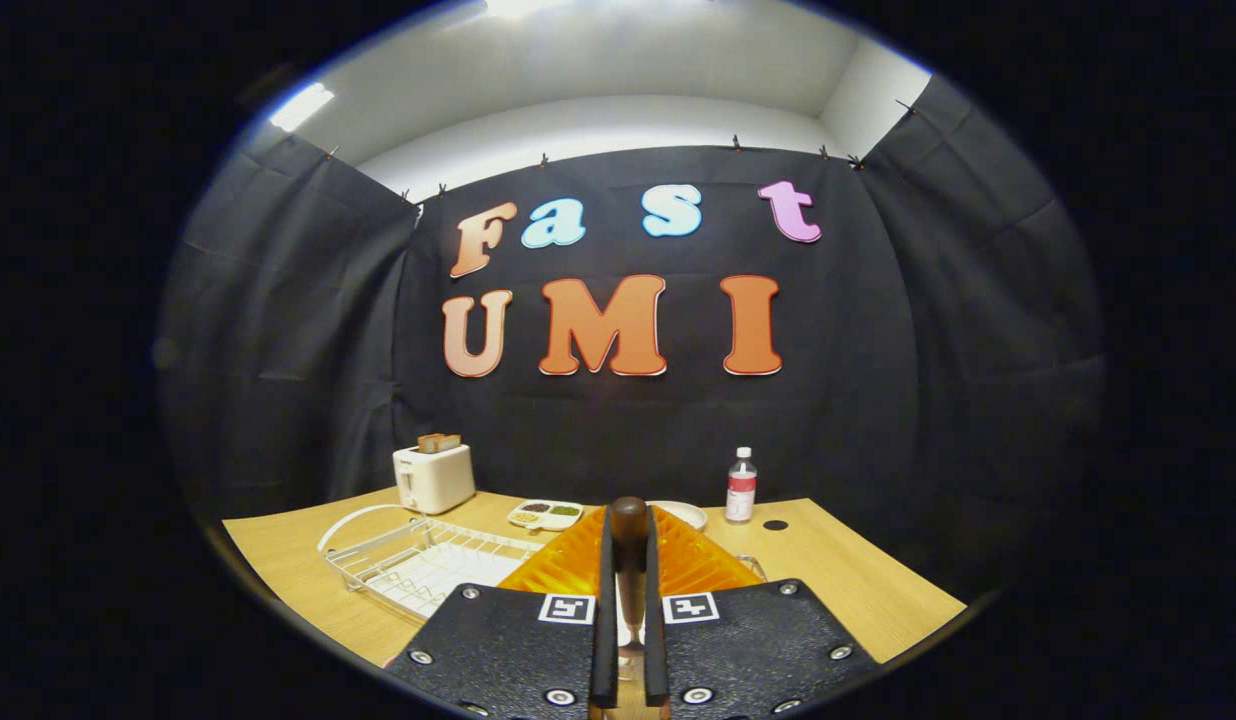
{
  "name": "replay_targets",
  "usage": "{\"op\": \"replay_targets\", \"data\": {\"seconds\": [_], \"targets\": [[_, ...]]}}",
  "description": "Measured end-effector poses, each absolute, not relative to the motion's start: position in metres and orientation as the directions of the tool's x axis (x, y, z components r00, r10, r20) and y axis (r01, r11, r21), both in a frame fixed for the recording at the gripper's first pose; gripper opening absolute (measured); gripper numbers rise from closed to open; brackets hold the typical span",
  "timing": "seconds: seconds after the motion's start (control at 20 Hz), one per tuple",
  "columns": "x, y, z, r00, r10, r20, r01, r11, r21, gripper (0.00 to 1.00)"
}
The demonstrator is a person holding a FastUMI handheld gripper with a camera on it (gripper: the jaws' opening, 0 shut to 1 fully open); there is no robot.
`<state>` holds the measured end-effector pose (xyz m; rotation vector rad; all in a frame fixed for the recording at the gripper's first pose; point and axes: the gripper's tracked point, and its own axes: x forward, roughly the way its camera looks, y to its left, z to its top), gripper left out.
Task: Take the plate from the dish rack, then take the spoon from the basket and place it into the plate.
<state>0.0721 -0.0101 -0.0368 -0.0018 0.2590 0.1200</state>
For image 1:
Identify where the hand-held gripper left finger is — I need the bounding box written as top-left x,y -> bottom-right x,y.
383,505 -> 619,716

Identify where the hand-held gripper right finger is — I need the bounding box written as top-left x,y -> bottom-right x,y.
642,505 -> 884,716

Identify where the wooden handled metal spoon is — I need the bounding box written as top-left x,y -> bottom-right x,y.
608,496 -> 653,686

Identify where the white wire dish rack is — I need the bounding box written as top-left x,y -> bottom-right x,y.
317,504 -> 547,623

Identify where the white divided dish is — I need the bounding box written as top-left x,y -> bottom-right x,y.
506,499 -> 585,532

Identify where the white plate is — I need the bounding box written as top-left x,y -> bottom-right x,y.
646,500 -> 709,532

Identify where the red label water bottle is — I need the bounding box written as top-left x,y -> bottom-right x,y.
725,447 -> 758,525

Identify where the white toaster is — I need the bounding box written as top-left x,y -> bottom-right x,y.
393,443 -> 477,516

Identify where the black backdrop cloth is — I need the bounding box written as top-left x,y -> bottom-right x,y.
156,75 -> 1109,601

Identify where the small ceiling light panel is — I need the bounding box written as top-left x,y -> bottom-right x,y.
268,82 -> 336,133

